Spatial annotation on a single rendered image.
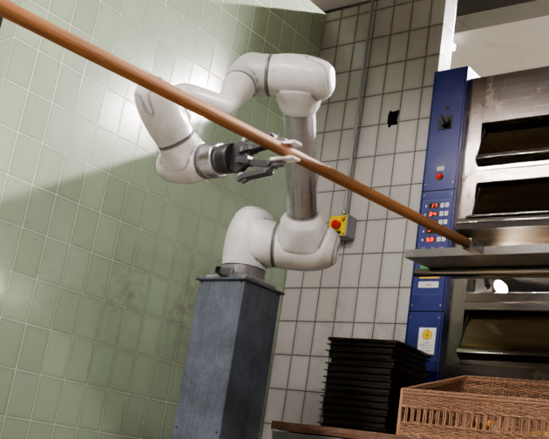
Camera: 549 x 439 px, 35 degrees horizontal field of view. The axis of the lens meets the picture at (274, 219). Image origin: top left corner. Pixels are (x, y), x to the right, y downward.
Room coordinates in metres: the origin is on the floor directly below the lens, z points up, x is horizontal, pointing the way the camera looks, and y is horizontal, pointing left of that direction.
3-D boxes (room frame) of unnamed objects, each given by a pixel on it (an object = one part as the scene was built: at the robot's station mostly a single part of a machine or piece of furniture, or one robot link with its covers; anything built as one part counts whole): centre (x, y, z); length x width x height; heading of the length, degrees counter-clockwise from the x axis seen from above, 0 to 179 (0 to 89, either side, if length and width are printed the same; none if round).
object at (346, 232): (3.64, -0.29, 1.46); 0.10 x 0.07 x 0.10; 50
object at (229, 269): (2.91, 0.09, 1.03); 0.22 x 0.18 x 0.06; 141
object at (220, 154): (2.02, 0.12, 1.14); 0.09 x 0.07 x 0.08; 49
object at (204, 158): (2.07, 0.17, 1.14); 0.09 x 0.06 x 0.09; 139
